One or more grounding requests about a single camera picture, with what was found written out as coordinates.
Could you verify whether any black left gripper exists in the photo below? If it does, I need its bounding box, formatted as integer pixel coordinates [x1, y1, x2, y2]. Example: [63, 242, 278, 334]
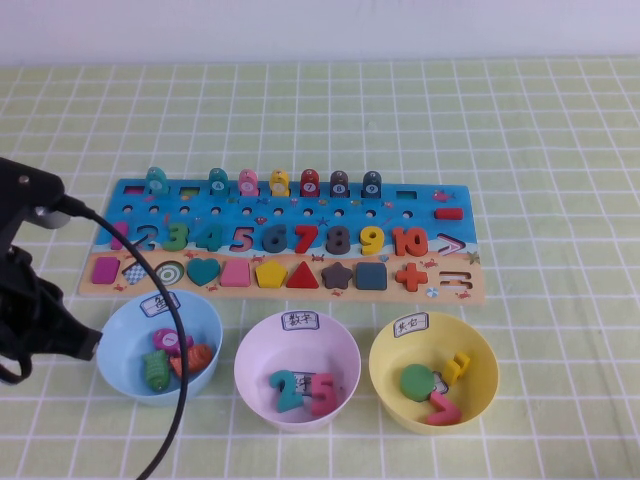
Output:
[0, 245, 104, 362]

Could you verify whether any magenta wooden rectangle piece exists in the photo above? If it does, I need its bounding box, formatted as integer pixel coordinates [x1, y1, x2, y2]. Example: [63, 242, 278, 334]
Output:
[91, 256, 120, 285]

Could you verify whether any light blue plastic bowl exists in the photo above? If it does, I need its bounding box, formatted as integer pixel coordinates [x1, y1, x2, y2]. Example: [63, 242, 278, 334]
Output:
[95, 288, 224, 407]

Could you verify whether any teal wooden heart piece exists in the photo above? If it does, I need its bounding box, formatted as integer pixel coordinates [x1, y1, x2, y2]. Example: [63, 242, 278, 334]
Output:
[186, 257, 222, 288]

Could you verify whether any pink wooden trapezoid piece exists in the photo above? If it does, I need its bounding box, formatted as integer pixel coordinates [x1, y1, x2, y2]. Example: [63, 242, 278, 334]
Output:
[220, 261, 252, 288]

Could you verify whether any pink plastic bowl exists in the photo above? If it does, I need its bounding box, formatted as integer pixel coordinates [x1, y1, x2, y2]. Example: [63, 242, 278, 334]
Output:
[233, 312, 362, 434]

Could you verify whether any yellow wooden pentagon piece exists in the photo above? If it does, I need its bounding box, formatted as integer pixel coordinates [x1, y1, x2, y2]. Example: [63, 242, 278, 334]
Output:
[254, 259, 288, 290]

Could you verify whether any red wooden triangle piece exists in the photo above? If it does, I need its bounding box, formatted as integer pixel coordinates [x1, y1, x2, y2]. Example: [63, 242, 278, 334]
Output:
[285, 260, 321, 291]

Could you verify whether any dark blue wooden square piece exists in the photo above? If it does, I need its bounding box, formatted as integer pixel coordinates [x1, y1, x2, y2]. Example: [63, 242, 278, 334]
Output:
[355, 262, 389, 293]

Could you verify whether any green wooden circle piece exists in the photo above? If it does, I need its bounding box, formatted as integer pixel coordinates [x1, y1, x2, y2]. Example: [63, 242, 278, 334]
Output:
[399, 363, 438, 402]

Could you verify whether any wooden number puzzle board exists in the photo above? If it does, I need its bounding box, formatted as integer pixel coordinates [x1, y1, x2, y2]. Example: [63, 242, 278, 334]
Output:
[77, 177, 486, 305]

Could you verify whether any yellow plastic bowl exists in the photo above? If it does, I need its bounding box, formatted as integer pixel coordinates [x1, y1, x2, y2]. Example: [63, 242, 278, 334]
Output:
[368, 312, 501, 436]

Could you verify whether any white handwritten paper label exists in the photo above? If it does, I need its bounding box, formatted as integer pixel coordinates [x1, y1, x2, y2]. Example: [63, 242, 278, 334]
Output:
[282, 310, 321, 332]
[140, 291, 182, 319]
[392, 312, 431, 339]

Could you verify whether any green wooden fish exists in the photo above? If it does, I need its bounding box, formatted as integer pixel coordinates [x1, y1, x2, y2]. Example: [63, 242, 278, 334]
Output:
[142, 349, 172, 394]

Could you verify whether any magenta wooden fish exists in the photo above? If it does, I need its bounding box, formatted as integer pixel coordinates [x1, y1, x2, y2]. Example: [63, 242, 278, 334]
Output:
[152, 327, 195, 355]

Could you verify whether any orange wooden fish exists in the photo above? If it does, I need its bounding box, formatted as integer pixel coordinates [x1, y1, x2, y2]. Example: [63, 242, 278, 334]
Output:
[169, 343, 215, 379]

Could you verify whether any green wooden number three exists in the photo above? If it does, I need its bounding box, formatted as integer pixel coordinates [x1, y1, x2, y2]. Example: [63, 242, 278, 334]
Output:
[160, 221, 189, 253]

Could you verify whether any teal wooden number four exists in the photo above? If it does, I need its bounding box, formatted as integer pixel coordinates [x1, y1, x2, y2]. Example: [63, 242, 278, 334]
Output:
[194, 223, 222, 253]

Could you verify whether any teal fish numbered two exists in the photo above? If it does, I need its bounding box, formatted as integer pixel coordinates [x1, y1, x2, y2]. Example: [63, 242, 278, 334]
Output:
[144, 166, 169, 196]

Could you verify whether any teal fish numbered four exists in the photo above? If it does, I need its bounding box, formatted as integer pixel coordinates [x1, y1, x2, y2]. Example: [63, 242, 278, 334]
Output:
[207, 167, 230, 196]

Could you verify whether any dark blue wooden number six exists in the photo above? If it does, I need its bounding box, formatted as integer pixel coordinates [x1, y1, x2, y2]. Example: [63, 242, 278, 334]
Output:
[262, 223, 290, 254]

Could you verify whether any teal wooden number two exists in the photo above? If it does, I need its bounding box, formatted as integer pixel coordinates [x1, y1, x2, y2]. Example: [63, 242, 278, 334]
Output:
[268, 369, 305, 414]

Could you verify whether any pink fish numbered five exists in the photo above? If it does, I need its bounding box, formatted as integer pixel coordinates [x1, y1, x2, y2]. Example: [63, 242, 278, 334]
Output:
[237, 168, 259, 197]

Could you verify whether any red wooden number seven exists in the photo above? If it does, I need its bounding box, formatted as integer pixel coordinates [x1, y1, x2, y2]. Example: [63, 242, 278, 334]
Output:
[293, 224, 320, 255]

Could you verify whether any yellow fish numbered six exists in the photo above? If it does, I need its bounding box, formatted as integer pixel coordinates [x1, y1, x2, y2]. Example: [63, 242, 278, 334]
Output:
[268, 168, 291, 197]

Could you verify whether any pink-red wooden number five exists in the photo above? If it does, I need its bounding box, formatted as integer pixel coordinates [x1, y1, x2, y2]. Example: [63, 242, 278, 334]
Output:
[310, 372, 341, 417]

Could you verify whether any purple star block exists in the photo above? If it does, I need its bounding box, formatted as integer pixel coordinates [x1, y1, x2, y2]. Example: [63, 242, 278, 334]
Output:
[321, 261, 355, 291]

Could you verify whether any purple number eight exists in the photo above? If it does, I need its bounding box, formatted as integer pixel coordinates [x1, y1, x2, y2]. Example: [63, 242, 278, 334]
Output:
[325, 225, 351, 256]

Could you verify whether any red fish numbered seven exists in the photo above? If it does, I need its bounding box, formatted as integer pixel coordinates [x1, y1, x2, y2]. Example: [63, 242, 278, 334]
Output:
[298, 168, 321, 198]

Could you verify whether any brown fish numbered eight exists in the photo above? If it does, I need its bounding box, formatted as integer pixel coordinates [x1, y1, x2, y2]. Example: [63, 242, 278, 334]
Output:
[329, 170, 351, 198]

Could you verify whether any yellow wooden number nine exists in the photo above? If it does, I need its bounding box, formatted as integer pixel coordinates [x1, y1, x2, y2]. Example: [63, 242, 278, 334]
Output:
[359, 225, 386, 257]

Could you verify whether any dark blue fish numbered nine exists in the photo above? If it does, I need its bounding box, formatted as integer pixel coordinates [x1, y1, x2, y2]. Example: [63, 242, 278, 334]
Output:
[361, 170, 384, 198]

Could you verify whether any orange wooden number ten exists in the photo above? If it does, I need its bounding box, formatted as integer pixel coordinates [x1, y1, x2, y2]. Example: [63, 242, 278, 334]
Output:
[391, 227, 429, 258]

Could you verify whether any orange wooden plus sign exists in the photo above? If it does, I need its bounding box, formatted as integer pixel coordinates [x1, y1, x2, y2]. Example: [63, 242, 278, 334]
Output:
[395, 263, 429, 292]

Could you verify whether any pink wooden greater-than sign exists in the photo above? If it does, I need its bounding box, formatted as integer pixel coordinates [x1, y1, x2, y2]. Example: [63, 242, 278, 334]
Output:
[425, 390, 462, 426]

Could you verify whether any yellow wooden equals sign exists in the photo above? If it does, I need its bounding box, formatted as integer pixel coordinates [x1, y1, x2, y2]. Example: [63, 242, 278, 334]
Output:
[443, 350, 474, 386]

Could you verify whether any green checked tablecloth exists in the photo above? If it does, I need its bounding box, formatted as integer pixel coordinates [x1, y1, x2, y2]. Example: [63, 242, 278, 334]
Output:
[0, 57, 640, 480]

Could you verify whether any thick black camera cable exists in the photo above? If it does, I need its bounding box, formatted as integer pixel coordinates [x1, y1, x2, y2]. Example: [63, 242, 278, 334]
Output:
[59, 194, 190, 480]

